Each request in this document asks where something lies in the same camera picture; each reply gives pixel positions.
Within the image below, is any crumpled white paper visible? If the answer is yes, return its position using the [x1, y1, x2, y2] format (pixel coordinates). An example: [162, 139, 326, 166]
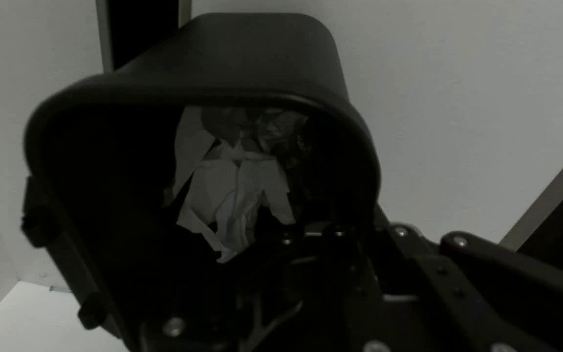
[164, 107, 297, 264]

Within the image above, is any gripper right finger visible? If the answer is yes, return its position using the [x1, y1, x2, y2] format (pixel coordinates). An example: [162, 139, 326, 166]
[360, 222, 563, 352]

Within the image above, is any black plastic bin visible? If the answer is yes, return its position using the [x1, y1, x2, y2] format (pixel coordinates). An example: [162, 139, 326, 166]
[20, 12, 382, 352]

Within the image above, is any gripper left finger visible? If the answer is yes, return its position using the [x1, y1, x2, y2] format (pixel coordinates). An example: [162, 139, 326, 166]
[137, 225, 360, 352]

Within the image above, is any crumpled grey plastic wrap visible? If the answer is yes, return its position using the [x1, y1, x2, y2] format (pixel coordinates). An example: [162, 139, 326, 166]
[201, 105, 311, 169]

